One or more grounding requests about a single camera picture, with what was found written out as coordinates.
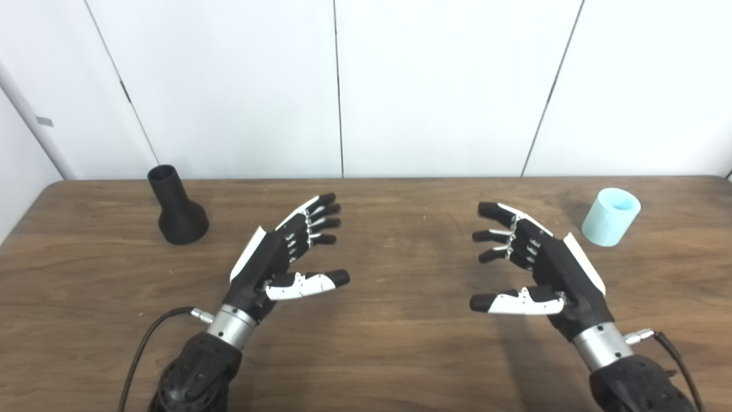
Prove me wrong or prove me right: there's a white wall corner post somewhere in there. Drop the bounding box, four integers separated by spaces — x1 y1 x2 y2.
0 60 78 181

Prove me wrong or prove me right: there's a light-blue short hose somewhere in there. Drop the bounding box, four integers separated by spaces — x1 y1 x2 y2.
581 188 642 247

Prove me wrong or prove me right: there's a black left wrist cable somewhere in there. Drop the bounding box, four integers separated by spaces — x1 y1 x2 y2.
117 307 216 412

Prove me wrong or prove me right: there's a black funnel-shaped nozzle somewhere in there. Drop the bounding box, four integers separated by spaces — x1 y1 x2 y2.
147 164 210 245

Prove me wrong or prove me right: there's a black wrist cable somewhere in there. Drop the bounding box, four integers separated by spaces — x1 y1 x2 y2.
117 307 216 412
624 328 705 412

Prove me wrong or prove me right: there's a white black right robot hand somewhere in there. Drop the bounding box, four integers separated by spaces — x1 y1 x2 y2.
469 201 616 342

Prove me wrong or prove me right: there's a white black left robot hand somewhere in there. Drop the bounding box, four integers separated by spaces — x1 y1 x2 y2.
222 192 351 324

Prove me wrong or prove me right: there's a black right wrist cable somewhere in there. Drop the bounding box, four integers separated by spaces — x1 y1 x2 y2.
624 328 705 412

